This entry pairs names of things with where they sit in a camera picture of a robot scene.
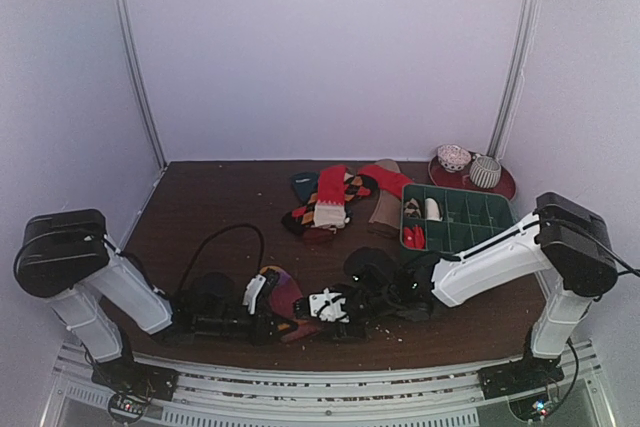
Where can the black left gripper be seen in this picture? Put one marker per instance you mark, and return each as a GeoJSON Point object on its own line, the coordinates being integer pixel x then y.
{"type": "Point", "coordinates": [261, 335]}

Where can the dark red round plate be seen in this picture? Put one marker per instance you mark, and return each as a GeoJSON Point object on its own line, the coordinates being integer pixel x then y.
{"type": "Point", "coordinates": [460, 180]}

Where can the red and cream lace sock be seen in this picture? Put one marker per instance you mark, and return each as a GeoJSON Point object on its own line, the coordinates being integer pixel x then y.
{"type": "Point", "coordinates": [330, 203]}

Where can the green plastic divided organizer tray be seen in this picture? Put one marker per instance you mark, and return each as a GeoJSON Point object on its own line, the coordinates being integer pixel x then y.
{"type": "Point", "coordinates": [469, 218]}

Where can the round controller board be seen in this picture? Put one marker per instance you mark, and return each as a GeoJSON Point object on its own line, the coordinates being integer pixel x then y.
{"type": "Point", "coordinates": [531, 409]}
{"type": "Point", "coordinates": [127, 408]}

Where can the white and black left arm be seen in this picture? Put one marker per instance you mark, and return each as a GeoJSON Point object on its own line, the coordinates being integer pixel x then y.
{"type": "Point", "coordinates": [69, 260]}

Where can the tan and brown ribbed sock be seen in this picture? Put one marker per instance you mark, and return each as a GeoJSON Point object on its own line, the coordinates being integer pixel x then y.
{"type": "Point", "coordinates": [385, 219]}

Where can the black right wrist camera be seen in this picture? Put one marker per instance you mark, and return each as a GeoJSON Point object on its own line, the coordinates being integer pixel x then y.
{"type": "Point", "coordinates": [371, 268]}

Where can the rolled argyle sock in tray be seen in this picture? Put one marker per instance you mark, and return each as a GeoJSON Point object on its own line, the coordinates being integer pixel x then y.
{"type": "Point", "coordinates": [412, 208]}

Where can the dark teal sock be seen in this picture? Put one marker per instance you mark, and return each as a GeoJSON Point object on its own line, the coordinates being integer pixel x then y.
{"type": "Point", "coordinates": [304, 184]}

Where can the left round controller board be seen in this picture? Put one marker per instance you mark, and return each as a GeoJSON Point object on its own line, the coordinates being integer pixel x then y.
{"type": "Point", "coordinates": [127, 408]}

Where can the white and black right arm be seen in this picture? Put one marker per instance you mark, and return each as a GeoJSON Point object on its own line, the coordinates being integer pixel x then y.
{"type": "Point", "coordinates": [558, 235]}

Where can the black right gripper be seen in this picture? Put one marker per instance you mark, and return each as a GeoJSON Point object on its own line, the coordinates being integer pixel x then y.
{"type": "Point", "coordinates": [347, 320]}

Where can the left aluminium corner post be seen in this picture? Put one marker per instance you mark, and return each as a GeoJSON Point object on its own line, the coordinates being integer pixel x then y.
{"type": "Point", "coordinates": [137, 82]}

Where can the right round controller board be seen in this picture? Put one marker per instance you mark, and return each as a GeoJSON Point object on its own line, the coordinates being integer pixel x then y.
{"type": "Point", "coordinates": [531, 409]}

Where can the patterned white ceramic bowl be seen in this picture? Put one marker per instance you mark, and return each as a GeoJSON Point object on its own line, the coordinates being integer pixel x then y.
{"type": "Point", "coordinates": [453, 158]}

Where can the right aluminium corner post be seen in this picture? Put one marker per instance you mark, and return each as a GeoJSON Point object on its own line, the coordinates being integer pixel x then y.
{"type": "Point", "coordinates": [515, 79]}

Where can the rolled red sock in tray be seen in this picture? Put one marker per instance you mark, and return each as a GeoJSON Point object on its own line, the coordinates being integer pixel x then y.
{"type": "Point", "coordinates": [414, 237]}

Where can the striped grey ceramic cup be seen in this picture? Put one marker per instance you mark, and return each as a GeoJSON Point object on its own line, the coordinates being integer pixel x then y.
{"type": "Point", "coordinates": [485, 172]}

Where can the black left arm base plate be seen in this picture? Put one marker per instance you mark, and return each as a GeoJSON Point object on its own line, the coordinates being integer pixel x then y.
{"type": "Point", "coordinates": [127, 376]}

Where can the aluminium corner post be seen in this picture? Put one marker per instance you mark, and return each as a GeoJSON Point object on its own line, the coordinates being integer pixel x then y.
{"type": "Point", "coordinates": [515, 79]}
{"type": "Point", "coordinates": [137, 82]}

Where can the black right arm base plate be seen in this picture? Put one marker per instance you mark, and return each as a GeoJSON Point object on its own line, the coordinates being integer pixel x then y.
{"type": "Point", "coordinates": [514, 377]}

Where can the black red yellow argyle sock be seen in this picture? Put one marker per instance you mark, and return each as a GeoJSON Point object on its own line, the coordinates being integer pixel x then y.
{"type": "Point", "coordinates": [356, 187]}

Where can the long red sock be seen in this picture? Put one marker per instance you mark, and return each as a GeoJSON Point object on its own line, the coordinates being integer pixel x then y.
{"type": "Point", "coordinates": [387, 180]}

